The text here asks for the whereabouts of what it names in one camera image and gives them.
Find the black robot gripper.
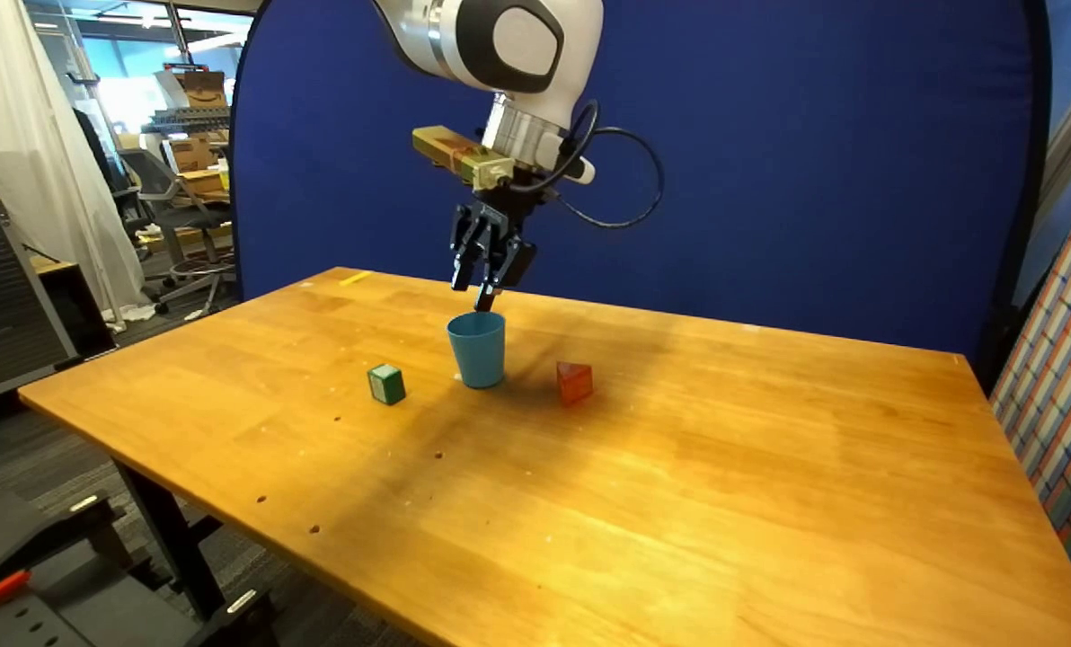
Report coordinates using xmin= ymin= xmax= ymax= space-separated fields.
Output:
xmin=449 ymin=187 xmax=543 ymax=312

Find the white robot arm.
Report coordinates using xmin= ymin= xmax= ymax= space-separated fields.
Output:
xmin=374 ymin=0 xmax=603 ymax=312

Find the blue plastic cup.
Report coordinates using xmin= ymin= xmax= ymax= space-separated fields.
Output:
xmin=446 ymin=312 xmax=507 ymax=388

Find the green wooden block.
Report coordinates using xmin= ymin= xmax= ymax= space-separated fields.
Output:
xmin=368 ymin=364 xmax=408 ymax=408

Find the red wooden block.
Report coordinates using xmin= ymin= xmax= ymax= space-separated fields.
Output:
xmin=557 ymin=364 xmax=594 ymax=408

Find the blue round backdrop screen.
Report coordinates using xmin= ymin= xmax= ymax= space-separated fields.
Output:
xmin=235 ymin=0 xmax=1050 ymax=355

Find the black table leg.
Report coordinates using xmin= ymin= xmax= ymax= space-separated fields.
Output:
xmin=120 ymin=466 xmax=223 ymax=620

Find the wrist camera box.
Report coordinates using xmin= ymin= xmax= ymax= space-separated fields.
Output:
xmin=415 ymin=126 xmax=514 ymax=194

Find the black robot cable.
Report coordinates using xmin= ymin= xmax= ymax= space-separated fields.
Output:
xmin=546 ymin=103 xmax=669 ymax=234

